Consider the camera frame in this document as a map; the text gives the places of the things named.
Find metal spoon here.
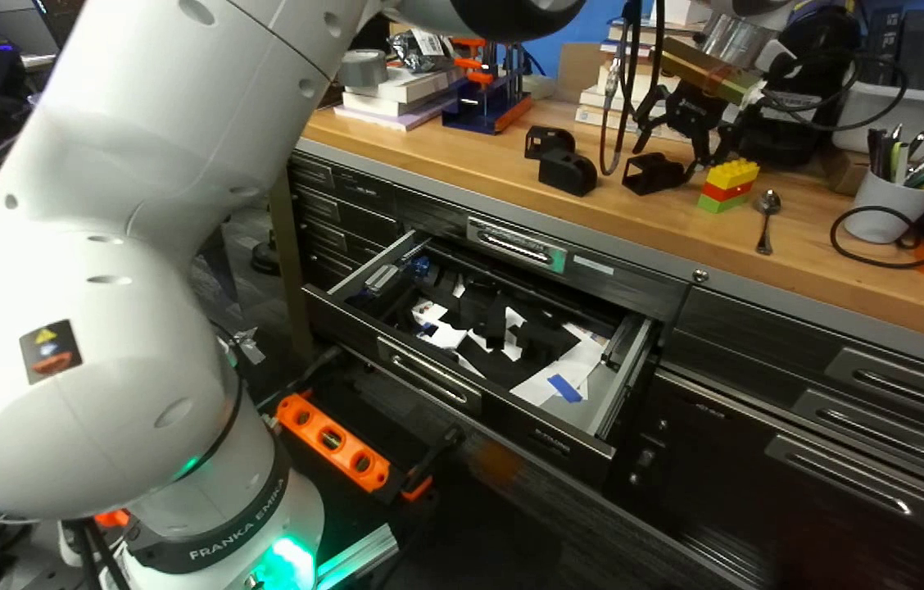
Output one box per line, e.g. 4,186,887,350
750,183,788,258

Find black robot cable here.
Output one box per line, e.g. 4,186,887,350
763,31,916,137

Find black cable loop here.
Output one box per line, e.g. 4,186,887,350
826,186,924,271

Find grey metal open drawer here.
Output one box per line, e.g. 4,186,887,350
301,226,666,467

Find crumpled silver foil bag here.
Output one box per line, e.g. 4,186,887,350
386,27,455,77

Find aluminium base plate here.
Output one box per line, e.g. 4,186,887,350
312,522,403,590

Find white plastic bin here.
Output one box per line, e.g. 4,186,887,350
828,61,924,158

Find black marker pen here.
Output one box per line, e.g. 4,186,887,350
865,124,893,183

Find thin white book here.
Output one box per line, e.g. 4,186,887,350
358,69,465,109

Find orange spirit level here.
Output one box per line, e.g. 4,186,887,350
272,392,398,498

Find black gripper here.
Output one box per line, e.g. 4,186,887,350
628,77,730,171

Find black closed drawer silver handle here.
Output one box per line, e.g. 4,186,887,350
416,205,697,328

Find gold wrist camera bar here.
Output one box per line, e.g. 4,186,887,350
658,35,773,106

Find black computer monitor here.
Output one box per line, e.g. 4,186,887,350
0,0,64,61

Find yellow red green lego stack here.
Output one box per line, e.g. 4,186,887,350
694,153,763,216

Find thick white foam book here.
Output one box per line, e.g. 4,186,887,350
340,88,455,123

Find black pack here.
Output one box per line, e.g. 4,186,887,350
897,4,924,96
860,0,905,92

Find wooden post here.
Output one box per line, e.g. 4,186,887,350
264,162,318,370

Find black foam cutout piece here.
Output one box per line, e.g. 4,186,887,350
408,271,588,395

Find small white box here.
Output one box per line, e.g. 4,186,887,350
654,0,701,31

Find white pen cup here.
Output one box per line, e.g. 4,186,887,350
841,164,924,245

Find black clamp tool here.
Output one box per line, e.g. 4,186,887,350
536,144,600,199

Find wide pale book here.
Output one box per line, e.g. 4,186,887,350
573,87,639,134

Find orange cable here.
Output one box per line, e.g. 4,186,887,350
92,504,138,538

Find white paper sheet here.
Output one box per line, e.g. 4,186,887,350
507,326,618,410

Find grey duct tape roll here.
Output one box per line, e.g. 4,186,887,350
334,45,393,96

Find blue hex key holder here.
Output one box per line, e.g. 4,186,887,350
438,77,539,137

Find silver metal cylinder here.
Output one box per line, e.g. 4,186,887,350
360,256,414,304

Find black plastic box object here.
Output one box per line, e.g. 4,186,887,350
620,152,694,199
521,123,576,164

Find black camera cable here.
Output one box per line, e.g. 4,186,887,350
595,0,673,181

